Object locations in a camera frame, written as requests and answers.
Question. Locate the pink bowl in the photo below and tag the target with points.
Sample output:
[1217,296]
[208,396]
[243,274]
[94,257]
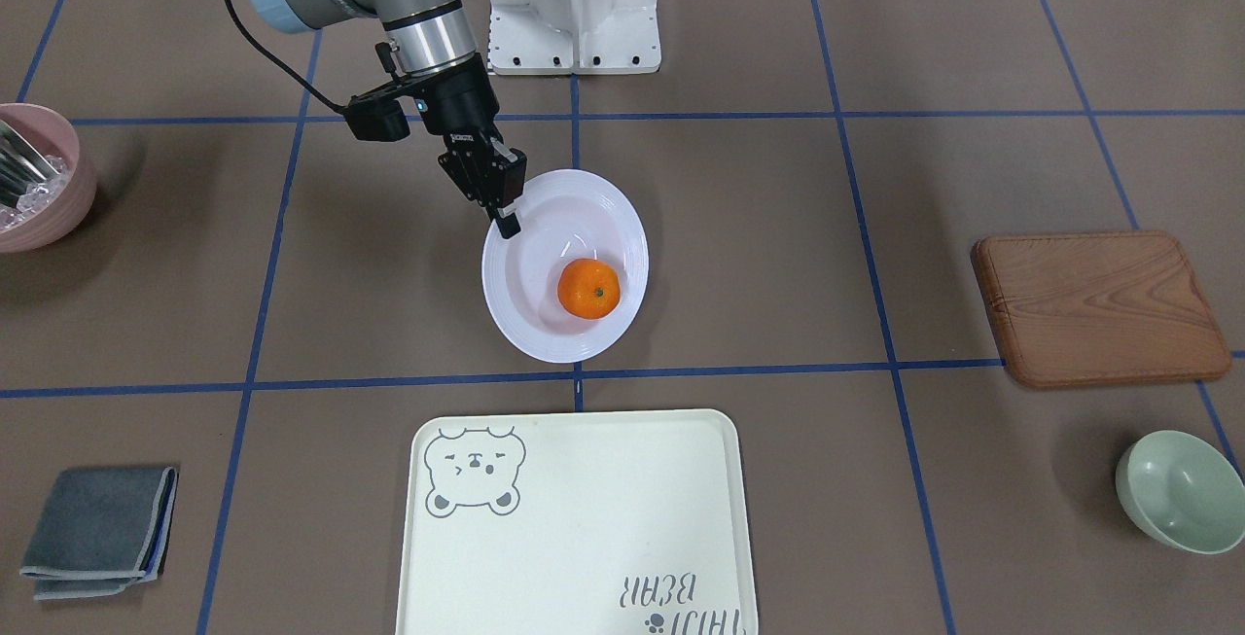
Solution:
[51,213]

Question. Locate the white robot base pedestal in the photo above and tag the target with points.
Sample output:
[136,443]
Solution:
[561,37]

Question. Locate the orange fruit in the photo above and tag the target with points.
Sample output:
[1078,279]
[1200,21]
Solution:
[588,289]

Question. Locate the cream bear tray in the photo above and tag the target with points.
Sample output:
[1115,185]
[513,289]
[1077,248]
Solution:
[618,522]

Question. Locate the brown wooden tray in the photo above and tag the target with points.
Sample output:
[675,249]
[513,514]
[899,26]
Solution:
[1104,308]

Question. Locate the mint green bowl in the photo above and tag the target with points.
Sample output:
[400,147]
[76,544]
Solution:
[1182,492]

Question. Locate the metal ladle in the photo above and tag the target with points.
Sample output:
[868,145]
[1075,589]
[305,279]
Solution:
[23,169]

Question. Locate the grey folded cloth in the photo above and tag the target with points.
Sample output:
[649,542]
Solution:
[101,531]

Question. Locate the white round plate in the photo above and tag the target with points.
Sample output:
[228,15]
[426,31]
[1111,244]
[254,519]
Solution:
[566,216]

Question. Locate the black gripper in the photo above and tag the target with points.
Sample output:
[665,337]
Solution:
[460,106]

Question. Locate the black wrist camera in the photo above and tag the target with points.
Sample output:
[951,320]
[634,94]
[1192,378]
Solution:
[377,115]

